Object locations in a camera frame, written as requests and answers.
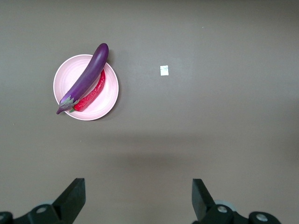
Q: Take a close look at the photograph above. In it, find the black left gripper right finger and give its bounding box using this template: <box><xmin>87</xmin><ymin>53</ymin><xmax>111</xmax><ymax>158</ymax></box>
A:
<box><xmin>192</xmin><ymin>179</ymin><xmax>280</xmax><ymax>224</ymax></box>

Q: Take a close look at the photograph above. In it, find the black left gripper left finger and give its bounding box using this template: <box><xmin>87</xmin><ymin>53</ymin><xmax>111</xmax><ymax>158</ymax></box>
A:
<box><xmin>0</xmin><ymin>178</ymin><xmax>86</xmax><ymax>224</ymax></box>

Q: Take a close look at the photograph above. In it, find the red chili pepper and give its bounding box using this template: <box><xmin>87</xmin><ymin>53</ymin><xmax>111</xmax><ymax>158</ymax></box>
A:
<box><xmin>69</xmin><ymin>69</ymin><xmax>106</xmax><ymax>113</ymax></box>

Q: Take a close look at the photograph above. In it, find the long purple eggplant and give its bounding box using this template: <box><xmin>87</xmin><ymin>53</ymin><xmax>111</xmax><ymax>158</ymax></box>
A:
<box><xmin>56</xmin><ymin>43</ymin><xmax>109</xmax><ymax>115</ymax></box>

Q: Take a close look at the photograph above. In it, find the brown table cover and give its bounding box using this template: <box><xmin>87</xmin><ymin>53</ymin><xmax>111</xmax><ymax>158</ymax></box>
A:
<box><xmin>0</xmin><ymin>0</ymin><xmax>299</xmax><ymax>224</ymax></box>

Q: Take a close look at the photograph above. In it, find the pink round plate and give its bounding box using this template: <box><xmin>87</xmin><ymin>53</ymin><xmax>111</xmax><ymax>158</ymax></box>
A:
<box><xmin>53</xmin><ymin>54</ymin><xmax>119</xmax><ymax>121</ymax></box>

